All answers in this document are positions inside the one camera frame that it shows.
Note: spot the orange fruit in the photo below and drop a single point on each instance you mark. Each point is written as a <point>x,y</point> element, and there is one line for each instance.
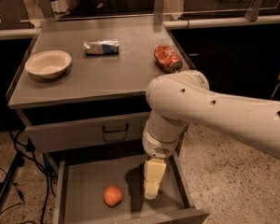
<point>112,196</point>

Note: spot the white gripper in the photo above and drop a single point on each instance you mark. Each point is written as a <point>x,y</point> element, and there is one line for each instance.
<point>154,146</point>

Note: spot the crushed orange soda can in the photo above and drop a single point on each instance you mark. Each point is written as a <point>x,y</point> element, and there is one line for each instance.
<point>167,59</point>

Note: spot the white bowl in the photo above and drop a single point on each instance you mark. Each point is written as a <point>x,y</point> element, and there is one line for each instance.
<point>48,64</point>

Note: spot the black stand leg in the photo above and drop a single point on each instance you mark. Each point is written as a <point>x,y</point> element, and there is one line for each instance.
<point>9,176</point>

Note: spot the white blue snack packet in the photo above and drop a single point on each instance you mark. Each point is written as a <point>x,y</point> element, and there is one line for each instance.
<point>101,47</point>

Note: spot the white horizontal rail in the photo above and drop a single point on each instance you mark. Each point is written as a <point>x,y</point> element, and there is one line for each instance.
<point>225,22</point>

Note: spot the grey drawer cabinet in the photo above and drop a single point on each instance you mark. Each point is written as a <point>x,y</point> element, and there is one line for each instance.
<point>93,86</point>

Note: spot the black drawer handle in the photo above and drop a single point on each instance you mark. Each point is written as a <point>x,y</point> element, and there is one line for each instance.
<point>118,129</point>

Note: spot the grey middle rail post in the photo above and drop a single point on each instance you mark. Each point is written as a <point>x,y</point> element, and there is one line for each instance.
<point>158,9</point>

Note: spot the grey left rail post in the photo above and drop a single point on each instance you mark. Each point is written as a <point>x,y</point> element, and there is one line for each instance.
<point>46,9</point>

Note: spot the grey right rail post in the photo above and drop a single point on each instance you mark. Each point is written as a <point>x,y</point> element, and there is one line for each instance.
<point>253,12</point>

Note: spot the grey rail post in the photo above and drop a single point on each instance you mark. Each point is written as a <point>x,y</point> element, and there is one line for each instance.
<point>46,9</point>
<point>253,12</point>
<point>158,9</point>

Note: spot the grey top drawer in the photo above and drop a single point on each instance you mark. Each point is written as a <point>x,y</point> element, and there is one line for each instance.
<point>85,132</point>

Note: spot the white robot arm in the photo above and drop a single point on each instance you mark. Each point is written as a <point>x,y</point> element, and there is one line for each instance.
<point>181,98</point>

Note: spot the open grey middle drawer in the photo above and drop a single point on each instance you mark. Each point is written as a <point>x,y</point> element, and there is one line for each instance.
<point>81,186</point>

